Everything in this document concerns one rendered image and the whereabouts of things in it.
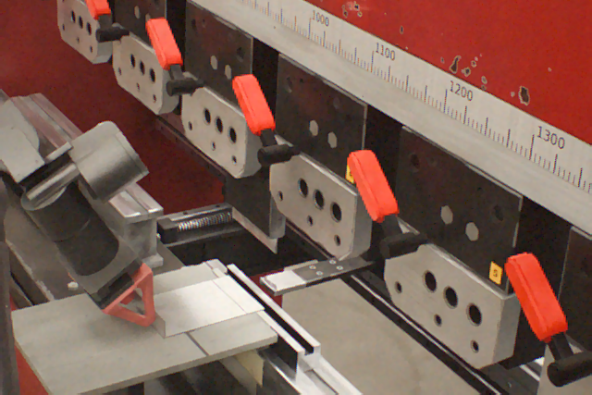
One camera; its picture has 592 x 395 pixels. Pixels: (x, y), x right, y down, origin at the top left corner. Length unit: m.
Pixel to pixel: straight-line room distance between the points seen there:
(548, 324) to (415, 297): 0.20
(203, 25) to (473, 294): 0.48
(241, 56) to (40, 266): 0.60
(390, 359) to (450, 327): 2.08
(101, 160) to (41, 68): 0.92
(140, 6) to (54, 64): 0.71
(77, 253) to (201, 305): 0.19
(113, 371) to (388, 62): 0.47
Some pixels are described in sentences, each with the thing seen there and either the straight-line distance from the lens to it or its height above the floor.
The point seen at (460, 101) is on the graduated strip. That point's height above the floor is 1.39.
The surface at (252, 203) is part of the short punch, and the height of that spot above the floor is 1.13.
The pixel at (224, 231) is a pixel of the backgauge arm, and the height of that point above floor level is 0.84.
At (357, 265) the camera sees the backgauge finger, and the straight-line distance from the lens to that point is 1.40.
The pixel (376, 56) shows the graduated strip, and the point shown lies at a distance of 0.96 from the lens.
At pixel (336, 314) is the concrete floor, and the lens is 3.18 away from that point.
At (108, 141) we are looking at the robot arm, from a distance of 1.15.
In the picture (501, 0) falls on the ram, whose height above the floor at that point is 1.48.
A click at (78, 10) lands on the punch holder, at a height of 1.24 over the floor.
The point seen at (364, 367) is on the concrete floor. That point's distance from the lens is 2.98.
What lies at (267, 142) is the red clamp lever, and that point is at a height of 1.27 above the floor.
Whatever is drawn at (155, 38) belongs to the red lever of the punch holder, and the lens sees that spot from 1.25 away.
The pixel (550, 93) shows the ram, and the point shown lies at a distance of 0.80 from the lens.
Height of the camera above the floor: 1.69
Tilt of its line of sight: 25 degrees down
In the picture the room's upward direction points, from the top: 3 degrees clockwise
